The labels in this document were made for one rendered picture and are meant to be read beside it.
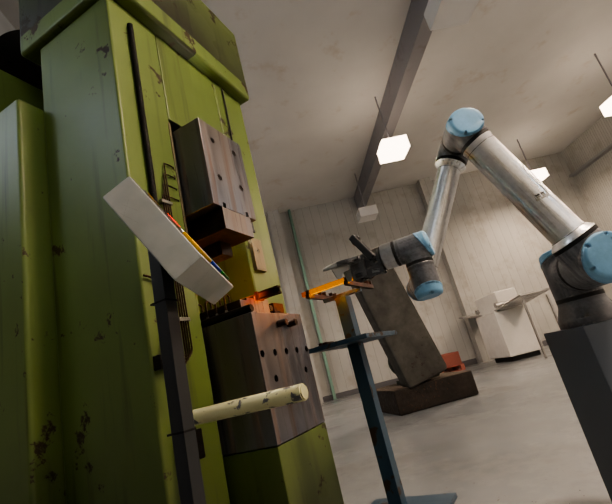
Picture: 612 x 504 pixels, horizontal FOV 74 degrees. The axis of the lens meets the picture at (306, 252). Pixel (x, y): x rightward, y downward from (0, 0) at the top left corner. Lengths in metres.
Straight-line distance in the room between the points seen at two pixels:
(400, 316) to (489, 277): 6.70
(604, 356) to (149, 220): 1.38
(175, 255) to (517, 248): 11.42
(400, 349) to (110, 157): 3.98
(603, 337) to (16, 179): 2.12
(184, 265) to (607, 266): 1.19
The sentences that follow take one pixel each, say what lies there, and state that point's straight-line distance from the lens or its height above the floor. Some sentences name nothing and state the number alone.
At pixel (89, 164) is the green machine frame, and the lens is 1.75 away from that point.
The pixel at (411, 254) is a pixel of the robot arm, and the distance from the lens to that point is 1.37.
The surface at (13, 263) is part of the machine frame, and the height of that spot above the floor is 1.28.
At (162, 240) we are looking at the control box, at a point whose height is 1.02.
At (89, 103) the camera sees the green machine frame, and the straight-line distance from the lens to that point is 1.88.
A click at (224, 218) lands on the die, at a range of 1.64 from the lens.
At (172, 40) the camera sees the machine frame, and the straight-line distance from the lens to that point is 2.28.
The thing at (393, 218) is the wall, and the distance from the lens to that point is 11.20.
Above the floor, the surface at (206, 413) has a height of 0.62.
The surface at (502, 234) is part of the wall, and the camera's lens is 12.03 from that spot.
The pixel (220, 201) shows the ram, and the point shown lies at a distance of 1.66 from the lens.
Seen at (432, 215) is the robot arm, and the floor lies 1.10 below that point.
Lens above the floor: 0.66
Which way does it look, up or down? 17 degrees up
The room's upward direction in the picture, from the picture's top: 14 degrees counter-clockwise
